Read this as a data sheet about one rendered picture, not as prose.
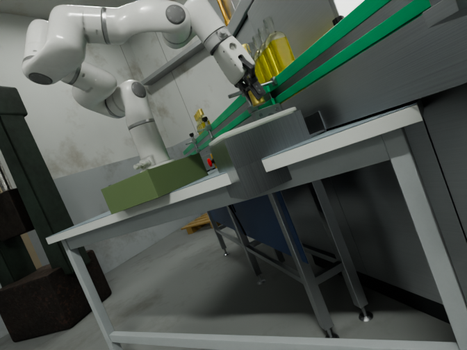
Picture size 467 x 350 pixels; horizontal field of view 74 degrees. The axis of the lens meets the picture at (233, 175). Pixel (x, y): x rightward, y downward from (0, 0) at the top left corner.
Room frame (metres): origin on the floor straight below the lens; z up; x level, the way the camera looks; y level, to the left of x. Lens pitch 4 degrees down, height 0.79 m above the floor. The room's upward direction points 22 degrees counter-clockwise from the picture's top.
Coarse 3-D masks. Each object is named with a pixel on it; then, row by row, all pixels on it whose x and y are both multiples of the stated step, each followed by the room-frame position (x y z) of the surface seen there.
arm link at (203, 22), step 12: (192, 0) 0.80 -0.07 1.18; (204, 0) 0.81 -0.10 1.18; (192, 12) 0.81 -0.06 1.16; (204, 12) 0.80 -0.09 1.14; (192, 24) 0.82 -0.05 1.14; (204, 24) 0.81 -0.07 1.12; (216, 24) 0.81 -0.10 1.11; (192, 36) 0.86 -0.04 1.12; (204, 36) 0.82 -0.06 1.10; (180, 48) 0.87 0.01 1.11
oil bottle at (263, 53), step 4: (264, 44) 1.03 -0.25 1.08; (260, 48) 1.06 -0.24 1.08; (264, 48) 1.03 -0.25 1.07; (260, 52) 1.06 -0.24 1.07; (264, 52) 1.04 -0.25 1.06; (264, 56) 1.05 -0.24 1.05; (268, 56) 1.03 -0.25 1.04; (264, 60) 1.06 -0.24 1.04; (268, 60) 1.03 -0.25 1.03; (264, 64) 1.06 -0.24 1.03; (268, 64) 1.04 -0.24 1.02; (268, 68) 1.05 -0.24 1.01; (272, 68) 1.03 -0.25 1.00; (268, 72) 1.06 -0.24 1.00; (272, 72) 1.03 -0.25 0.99; (268, 76) 1.07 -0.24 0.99; (272, 76) 1.04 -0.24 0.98
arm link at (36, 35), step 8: (32, 24) 0.83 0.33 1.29; (40, 24) 0.82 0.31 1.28; (32, 32) 0.81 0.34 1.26; (40, 32) 0.81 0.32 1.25; (32, 40) 0.80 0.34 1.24; (40, 40) 0.80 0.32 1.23; (24, 48) 0.82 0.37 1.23; (32, 48) 0.79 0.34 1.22; (40, 48) 0.80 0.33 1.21; (24, 56) 0.79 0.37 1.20; (72, 72) 0.91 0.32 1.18; (64, 80) 0.92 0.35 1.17; (72, 80) 0.93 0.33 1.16
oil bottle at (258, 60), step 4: (256, 52) 1.09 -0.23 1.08; (256, 56) 1.10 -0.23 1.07; (260, 56) 1.08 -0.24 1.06; (256, 60) 1.11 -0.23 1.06; (260, 60) 1.08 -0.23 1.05; (256, 64) 1.12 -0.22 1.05; (260, 64) 1.09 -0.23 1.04; (260, 68) 1.10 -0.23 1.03; (264, 68) 1.08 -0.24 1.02; (260, 72) 1.11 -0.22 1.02; (264, 72) 1.09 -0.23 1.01; (260, 76) 1.13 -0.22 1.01; (264, 76) 1.10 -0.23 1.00; (264, 80) 1.11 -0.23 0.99; (268, 80) 1.08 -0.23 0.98
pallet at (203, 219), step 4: (204, 216) 4.43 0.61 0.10; (196, 220) 4.36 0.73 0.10; (200, 220) 4.22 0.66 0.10; (204, 220) 4.09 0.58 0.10; (208, 220) 3.97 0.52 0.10; (188, 224) 4.32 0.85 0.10; (192, 224) 4.13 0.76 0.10; (196, 224) 4.04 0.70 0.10; (200, 224) 4.00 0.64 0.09; (204, 224) 4.33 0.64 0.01; (220, 224) 3.94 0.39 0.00; (184, 228) 4.16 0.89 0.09; (188, 228) 4.12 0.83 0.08; (192, 228) 4.11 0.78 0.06; (196, 228) 4.17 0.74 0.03; (188, 232) 4.13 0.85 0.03; (192, 232) 4.09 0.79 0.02
